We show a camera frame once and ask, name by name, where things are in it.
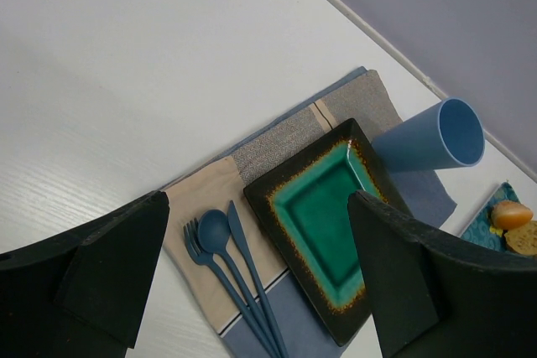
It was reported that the blue beige placemat cloth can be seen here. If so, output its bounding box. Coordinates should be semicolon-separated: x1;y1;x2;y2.
164;68;456;357

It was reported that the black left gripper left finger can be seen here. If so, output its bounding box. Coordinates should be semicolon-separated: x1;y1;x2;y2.
1;191;169;357

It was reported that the blue plastic cup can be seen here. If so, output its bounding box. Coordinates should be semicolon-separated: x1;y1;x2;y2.
372;98;485;172

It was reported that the green square ceramic plate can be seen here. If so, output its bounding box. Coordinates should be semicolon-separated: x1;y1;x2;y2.
243;118;410;346

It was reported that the orange bread roll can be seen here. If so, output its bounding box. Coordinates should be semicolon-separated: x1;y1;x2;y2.
491;200;534;231

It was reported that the blue plastic fork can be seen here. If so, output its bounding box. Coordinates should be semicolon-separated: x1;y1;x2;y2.
183;218;279;357

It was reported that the blue plastic spoon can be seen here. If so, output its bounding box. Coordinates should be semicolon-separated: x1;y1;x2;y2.
196;210;283;357

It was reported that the blue plastic knife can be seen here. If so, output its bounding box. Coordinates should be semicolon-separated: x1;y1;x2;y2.
227;200;289;357

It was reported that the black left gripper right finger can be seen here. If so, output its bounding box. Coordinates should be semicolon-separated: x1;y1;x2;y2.
347;190;536;357

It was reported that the toasted baguette slice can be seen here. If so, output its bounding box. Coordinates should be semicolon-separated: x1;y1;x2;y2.
504;221;537;257

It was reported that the teal floral tray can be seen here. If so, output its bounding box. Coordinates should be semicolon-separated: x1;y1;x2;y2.
460;182;536;258

